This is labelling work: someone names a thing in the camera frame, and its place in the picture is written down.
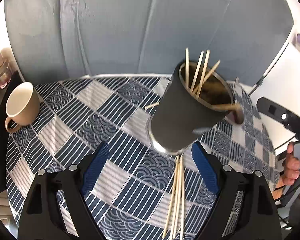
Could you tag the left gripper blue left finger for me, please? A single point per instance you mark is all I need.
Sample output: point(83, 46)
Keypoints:
point(42, 218)

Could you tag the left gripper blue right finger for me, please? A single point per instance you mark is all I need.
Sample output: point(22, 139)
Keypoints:
point(244, 207)

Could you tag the person's right hand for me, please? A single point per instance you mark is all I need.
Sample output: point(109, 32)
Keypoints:
point(292, 166)

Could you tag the black light stand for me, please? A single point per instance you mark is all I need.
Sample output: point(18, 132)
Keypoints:
point(270, 69)

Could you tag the metal spoon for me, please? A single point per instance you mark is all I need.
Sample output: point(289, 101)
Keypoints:
point(235, 85)

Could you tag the blue white patterned tablecloth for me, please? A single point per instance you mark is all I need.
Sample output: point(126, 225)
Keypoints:
point(132, 194)

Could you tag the black steel utensil cup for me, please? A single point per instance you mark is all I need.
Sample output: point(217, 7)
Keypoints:
point(182, 117)

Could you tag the beige ceramic mug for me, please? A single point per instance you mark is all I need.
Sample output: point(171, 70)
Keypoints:
point(22, 107)

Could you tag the pink jar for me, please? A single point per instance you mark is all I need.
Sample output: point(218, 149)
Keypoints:
point(5, 72)

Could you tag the grey blue fabric backdrop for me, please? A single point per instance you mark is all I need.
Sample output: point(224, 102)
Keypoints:
point(55, 40)

